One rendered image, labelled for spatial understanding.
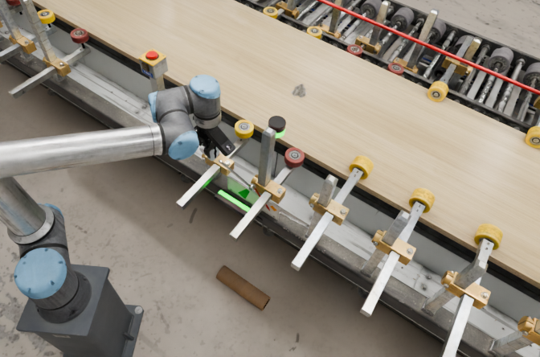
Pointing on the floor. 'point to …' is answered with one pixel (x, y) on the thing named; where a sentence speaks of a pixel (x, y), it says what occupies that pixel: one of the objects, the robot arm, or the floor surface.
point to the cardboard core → (259, 299)
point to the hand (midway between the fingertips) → (214, 158)
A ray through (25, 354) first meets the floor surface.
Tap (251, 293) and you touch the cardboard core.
